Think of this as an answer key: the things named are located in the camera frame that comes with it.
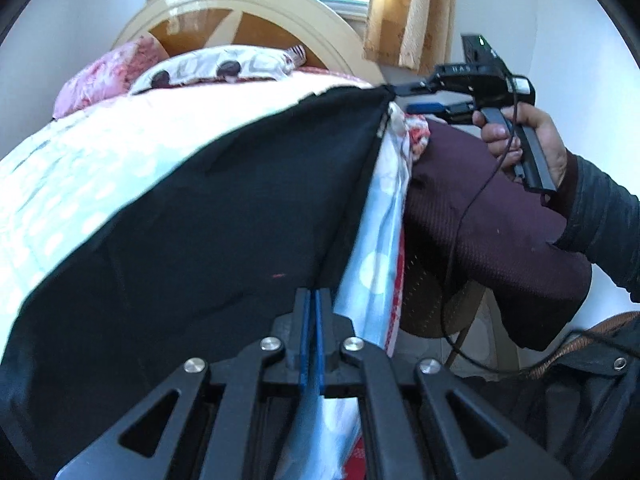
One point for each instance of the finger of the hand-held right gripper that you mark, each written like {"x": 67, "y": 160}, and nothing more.
{"x": 415, "y": 86}
{"x": 430, "y": 107}

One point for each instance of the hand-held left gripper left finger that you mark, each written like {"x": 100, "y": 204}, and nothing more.
{"x": 305, "y": 340}

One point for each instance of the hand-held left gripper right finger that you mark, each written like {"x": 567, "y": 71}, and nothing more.
{"x": 320, "y": 345}

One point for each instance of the black pants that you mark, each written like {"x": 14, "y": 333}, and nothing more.
{"x": 225, "y": 210}

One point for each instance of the person's right forearm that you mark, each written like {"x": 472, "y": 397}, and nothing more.
{"x": 605, "y": 220}

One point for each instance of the person's right hand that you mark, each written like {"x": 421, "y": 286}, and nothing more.
{"x": 545, "y": 135}

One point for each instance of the yellow patterned curtain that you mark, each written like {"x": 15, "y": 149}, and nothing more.
{"x": 410, "y": 10}

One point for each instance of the brown mesh object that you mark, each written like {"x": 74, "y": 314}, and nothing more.
{"x": 425, "y": 305}

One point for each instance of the cream wooden headboard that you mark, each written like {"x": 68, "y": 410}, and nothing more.
{"x": 300, "y": 15}

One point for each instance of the person's maroon knit clothing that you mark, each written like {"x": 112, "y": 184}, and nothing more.
{"x": 500, "y": 240}

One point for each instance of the white dotted pillow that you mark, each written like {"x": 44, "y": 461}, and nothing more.
{"x": 200, "y": 65}

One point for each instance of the person's dark jacket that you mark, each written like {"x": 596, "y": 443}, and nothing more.
{"x": 575, "y": 410}

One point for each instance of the pink and blue printed quilt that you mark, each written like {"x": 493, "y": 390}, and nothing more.
{"x": 100, "y": 160}

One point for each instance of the pink pillow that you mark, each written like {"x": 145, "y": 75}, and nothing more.
{"x": 100, "y": 80}

